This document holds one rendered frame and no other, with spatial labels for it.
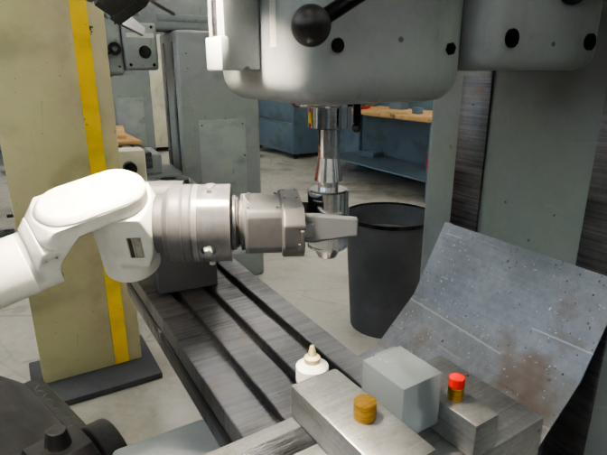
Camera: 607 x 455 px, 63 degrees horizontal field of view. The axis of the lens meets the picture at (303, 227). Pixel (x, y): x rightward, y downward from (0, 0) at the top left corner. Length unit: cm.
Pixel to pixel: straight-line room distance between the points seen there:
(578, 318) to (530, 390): 12
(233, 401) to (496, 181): 53
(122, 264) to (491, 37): 45
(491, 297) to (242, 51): 57
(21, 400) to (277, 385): 86
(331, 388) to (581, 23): 47
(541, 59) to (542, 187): 27
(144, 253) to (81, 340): 191
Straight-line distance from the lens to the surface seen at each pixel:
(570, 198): 80
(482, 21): 54
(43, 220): 54
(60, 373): 253
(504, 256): 87
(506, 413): 62
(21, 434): 135
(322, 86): 44
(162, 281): 103
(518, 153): 85
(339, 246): 57
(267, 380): 75
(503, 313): 85
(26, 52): 219
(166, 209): 54
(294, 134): 783
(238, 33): 48
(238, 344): 84
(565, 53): 63
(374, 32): 46
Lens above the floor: 134
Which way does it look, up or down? 18 degrees down
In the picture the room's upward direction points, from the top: straight up
